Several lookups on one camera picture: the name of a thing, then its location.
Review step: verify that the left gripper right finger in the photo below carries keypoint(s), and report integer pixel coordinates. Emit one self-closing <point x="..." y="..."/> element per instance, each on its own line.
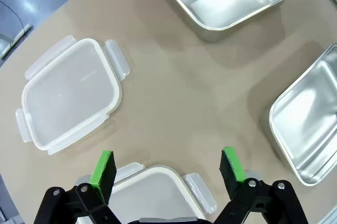
<point x="231" y="174"/>

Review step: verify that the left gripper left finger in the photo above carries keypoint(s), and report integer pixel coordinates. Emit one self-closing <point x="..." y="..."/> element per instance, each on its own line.
<point x="104" y="174"/>

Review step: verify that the clear plastic lid white rim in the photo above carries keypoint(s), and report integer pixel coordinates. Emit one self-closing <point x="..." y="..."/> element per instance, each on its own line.
<point x="158" y="195"/>
<point x="71" y="95"/>

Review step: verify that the square stainless steel container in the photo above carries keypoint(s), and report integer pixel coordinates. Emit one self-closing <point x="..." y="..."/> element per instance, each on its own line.
<point x="223" y="3"/>
<point x="302" y="124"/>

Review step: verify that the white desk foot bar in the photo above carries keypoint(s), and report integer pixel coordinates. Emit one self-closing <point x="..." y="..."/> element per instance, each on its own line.
<point x="16" y="40"/>

